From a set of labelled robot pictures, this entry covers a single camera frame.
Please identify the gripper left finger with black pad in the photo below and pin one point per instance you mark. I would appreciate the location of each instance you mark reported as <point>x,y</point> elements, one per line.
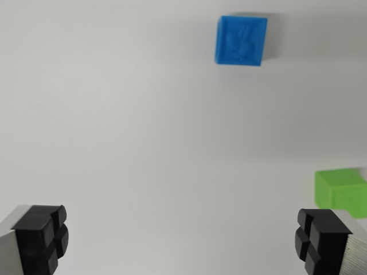
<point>31,243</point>

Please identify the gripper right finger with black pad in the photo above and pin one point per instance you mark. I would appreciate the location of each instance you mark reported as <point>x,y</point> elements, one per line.
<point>329,243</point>

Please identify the green soft toy cube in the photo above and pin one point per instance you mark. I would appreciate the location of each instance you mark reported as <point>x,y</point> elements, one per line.
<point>341,190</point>

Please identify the blue soft toy cube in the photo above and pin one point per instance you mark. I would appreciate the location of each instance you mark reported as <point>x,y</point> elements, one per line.
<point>240,40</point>

